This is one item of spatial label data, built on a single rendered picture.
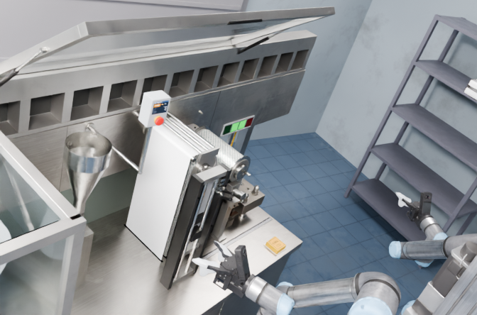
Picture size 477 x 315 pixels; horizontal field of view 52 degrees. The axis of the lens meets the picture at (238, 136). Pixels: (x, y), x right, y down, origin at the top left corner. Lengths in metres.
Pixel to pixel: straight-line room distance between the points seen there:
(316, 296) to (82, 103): 1.07
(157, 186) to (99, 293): 0.45
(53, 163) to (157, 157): 0.38
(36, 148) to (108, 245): 0.57
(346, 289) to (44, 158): 1.10
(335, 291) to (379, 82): 3.46
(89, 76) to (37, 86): 0.19
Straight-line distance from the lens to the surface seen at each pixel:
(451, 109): 4.55
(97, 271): 2.03
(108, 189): 2.14
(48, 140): 1.79
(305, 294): 1.75
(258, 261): 2.26
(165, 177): 1.91
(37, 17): 3.29
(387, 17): 4.92
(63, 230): 1.17
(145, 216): 2.08
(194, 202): 1.71
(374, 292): 1.53
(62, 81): 1.69
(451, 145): 4.03
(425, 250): 2.18
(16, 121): 1.70
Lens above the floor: 2.41
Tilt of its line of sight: 30 degrees down
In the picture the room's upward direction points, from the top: 19 degrees clockwise
